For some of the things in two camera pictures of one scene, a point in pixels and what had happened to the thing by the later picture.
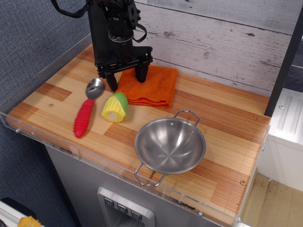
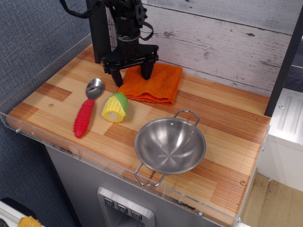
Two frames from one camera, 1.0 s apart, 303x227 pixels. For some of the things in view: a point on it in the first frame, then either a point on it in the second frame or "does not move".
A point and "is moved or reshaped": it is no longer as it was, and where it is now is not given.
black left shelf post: [104, 52] does not move
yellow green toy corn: [115, 108] does not move
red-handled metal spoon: [93, 88] does not move
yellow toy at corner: [29, 221] does not move
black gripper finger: [111, 80] → [117, 75]
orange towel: [157, 90] is moved or reshaped
